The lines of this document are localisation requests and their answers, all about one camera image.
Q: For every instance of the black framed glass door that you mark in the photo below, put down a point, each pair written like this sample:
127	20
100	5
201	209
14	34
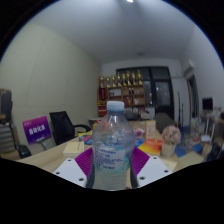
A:
163	93

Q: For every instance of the purple sign board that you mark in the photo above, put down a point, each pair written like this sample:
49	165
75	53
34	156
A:
36	129

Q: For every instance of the black office chair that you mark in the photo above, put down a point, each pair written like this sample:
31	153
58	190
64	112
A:
63	126

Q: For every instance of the silver ribbed suitcase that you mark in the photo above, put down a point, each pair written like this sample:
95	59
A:
6	138

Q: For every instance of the dark grey suitcase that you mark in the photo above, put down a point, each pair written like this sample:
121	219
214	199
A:
5	103

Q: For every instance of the clear plastic water bottle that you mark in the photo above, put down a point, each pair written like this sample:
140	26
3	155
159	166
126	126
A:
111	150

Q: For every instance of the low wooden side table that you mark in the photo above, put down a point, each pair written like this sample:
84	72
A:
190	158

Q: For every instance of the cream thick book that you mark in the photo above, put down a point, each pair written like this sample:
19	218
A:
74	148

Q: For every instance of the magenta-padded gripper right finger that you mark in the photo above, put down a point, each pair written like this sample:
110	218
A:
155	170

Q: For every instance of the pink flowers in white pot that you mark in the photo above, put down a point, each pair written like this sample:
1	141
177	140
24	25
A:
170	140

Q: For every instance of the white air conditioner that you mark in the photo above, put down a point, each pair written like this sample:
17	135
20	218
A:
188	68

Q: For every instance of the small white round table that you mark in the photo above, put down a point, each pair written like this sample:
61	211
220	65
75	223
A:
95	119

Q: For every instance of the stack of books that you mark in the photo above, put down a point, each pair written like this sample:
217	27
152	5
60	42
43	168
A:
193	140

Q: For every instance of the yellow orange book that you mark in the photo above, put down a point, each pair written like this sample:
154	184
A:
150	146

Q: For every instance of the wooden shelf unit with trophies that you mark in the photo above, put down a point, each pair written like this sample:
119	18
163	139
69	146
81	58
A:
128	95

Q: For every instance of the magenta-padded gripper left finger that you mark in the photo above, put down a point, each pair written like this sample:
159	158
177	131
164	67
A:
68	170

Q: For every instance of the black computer monitor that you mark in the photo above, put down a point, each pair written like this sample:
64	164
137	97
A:
207	104

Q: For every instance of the black tripod stand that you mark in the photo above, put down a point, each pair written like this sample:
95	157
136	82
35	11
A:
180	110

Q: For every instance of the grey armchair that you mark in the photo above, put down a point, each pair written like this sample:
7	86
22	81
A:
165	120

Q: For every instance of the cluttered wooden side desk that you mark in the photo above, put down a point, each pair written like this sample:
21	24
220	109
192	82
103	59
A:
213	126

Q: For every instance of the blue red printed book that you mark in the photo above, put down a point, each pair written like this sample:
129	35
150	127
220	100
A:
86	138

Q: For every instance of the orange standing card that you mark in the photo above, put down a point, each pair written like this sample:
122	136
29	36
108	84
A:
150	129

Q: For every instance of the black bag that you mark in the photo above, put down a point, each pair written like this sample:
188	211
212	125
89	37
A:
24	150

